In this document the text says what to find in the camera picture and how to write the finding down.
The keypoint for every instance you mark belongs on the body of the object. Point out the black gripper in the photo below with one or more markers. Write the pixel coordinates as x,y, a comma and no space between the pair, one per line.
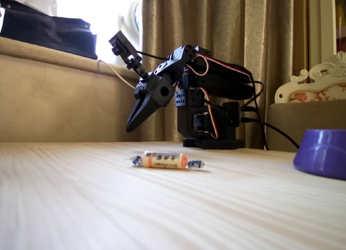
154,95

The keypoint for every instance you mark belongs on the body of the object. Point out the orange white candy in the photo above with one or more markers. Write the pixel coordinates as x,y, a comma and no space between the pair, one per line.
165,160

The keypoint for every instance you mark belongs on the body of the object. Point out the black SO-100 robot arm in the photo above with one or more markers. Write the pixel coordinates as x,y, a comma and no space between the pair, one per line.
216,79

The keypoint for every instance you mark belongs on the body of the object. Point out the purple plastic bowl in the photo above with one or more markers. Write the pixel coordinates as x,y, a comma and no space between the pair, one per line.
321,155

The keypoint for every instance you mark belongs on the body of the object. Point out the beige sofa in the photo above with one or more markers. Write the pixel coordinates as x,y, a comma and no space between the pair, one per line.
59,104

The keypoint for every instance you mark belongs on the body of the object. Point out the beige patterned curtain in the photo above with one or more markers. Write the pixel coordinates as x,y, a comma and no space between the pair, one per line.
229,25

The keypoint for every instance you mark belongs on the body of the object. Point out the dark navy bag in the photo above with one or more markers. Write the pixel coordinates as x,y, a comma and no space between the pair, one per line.
46,31

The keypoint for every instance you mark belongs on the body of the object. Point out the grey brown upholstered armchair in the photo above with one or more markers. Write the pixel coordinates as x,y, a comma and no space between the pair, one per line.
283,120

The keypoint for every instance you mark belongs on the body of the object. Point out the white ornate floral chair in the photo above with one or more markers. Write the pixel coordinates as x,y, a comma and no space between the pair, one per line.
319,85

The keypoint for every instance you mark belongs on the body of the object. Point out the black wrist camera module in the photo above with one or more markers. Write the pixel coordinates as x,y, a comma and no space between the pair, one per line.
123,45

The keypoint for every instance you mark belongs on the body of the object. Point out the white door frame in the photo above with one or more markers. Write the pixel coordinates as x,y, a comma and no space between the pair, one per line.
321,28

